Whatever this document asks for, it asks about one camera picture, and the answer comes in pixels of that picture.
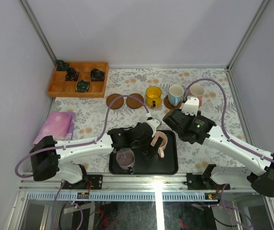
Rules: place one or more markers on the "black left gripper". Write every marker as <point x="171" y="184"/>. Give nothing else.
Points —
<point x="147" y="143"/>

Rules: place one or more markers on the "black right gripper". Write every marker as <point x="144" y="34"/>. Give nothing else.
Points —
<point x="192" y="117"/>

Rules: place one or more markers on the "light pink mug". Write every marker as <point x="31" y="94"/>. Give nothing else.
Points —
<point x="163" y="144"/>

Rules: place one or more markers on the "brown wooden coaster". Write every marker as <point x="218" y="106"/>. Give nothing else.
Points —
<point x="169" y="105"/>
<point x="134" y="104"/>
<point x="116" y="100"/>

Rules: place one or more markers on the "blue mug cream inside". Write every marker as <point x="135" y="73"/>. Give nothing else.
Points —
<point x="175" y="94"/>

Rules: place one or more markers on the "pink mug cream inside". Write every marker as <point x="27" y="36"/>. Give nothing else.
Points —
<point x="196" y="90"/>

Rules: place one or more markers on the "yellow glass cup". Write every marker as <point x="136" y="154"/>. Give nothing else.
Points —
<point x="153" y="95"/>

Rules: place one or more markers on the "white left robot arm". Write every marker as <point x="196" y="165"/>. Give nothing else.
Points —
<point x="60" y="159"/>

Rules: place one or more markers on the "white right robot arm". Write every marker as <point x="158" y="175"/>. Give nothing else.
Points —
<point x="258" y="164"/>

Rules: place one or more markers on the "black serving tray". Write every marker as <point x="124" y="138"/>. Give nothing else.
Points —
<point x="167" y="165"/>

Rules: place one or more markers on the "mauve mug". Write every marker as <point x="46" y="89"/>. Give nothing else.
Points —
<point x="126" y="160"/>

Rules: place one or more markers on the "dark rolled fabric bundle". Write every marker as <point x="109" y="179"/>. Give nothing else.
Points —
<point x="61" y="65"/>
<point x="72" y="74"/>
<point x="97" y="75"/>

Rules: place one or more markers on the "purple patterned cloth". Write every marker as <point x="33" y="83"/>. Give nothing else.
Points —
<point x="59" y="125"/>

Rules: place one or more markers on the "orange wooden divided tray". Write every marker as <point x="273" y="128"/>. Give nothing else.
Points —
<point x="60" y="87"/>

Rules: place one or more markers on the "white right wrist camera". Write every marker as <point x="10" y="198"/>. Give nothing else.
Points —
<point x="191" y="106"/>

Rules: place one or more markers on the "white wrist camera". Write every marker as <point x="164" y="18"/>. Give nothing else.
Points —
<point x="154" y="124"/>
<point x="191" y="106"/>

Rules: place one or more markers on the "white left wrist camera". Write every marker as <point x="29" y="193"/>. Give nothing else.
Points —
<point x="154" y="124"/>

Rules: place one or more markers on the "aluminium front frame rail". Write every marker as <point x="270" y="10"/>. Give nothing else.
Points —
<point x="120" y="183"/>

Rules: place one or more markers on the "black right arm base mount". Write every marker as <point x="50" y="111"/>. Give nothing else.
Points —
<point x="202" y="181"/>

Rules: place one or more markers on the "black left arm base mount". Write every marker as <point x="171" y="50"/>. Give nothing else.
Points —
<point x="94" y="182"/>

